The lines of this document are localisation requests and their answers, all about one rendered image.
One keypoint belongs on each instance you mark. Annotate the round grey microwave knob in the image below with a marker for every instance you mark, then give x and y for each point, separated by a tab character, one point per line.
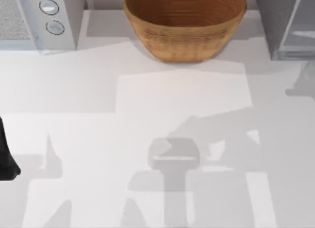
49	7
55	27

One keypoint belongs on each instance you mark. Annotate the pale microwave oven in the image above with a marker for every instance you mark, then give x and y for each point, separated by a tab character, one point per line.
34	23

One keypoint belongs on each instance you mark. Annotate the brown woven basket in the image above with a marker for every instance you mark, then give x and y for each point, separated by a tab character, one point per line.
184	28

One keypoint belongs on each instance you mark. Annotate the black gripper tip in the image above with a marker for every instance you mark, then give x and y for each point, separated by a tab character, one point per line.
7	161

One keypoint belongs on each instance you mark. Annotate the grey cabinet with dark inside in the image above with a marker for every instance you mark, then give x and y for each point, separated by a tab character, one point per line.
278	21

